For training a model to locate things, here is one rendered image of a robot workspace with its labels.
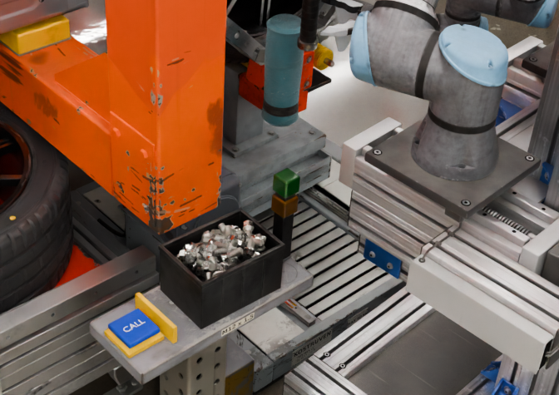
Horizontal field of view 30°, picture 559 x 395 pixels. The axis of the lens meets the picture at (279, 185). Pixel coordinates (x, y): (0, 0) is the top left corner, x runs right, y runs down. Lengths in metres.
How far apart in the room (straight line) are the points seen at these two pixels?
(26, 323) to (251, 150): 0.96
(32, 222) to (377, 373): 0.79
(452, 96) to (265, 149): 1.19
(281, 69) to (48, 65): 0.52
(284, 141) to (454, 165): 1.15
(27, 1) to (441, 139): 0.99
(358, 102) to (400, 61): 1.77
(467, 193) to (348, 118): 1.67
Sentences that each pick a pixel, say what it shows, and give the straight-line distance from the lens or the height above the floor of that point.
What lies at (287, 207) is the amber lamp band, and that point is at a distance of 2.04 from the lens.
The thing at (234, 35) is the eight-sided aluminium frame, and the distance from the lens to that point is 2.41.
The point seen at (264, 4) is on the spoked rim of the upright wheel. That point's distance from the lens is 2.60.
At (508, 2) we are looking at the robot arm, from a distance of 2.17.
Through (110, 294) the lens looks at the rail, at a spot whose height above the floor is 0.34.
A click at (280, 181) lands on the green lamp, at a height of 0.66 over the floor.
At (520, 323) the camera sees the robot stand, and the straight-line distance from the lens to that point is 1.69.
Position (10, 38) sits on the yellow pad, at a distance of 2.37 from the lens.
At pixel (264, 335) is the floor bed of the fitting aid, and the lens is 2.51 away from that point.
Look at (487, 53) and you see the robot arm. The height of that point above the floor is 1.04.
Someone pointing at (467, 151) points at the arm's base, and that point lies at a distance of 1.78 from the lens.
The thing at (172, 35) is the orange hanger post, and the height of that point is 0.96.
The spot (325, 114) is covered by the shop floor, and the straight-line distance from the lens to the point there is 3.42.
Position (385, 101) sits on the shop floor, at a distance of 3.52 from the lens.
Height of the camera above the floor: 1.86
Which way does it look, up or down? 37 degrees down
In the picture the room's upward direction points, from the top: 4 degrees clockwise
